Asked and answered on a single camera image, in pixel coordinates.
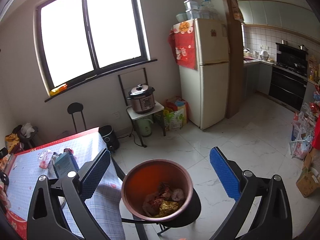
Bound pile of bags on floor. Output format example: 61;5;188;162
290;84;320;160

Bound white bag on stool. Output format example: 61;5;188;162
21;122;35;138

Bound green kettle under table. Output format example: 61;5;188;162
137;118;153;137

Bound small white side table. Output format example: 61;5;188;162
126;101;166;148

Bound plastic containers on fridge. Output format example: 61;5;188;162
176;0;220;22

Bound red cloth on refrigerator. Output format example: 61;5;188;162
168;20;196;69

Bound black air fryer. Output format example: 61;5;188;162
99;125;120;153

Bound black round stool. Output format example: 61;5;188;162
67;102;87;133

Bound black gourd shaped bottle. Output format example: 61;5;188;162
0;171;9;186

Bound red hanging apron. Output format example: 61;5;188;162
312;117;320;150

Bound black framed window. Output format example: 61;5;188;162
35;0;151;98

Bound white refrigerator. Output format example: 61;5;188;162
179;18;229;129

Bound gold brown snack wrapper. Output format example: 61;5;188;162
142;182;180;218

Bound cardboard box on floor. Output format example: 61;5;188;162
296;148;320;198

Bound colourful shopping bag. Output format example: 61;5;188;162
163;96;188;131

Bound light blue cardboard box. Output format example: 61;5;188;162
53;148;79;178

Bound electric pressure cooker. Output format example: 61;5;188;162
127;84;155;114

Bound brown plastic bucket bin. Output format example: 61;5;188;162
121;159;193;223

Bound black stove oven unit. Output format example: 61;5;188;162
268;43;308;111

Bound white foam sponge pad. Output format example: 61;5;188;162
171;189;185;202

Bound red clear plastic food tray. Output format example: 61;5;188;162
39;149;53;169

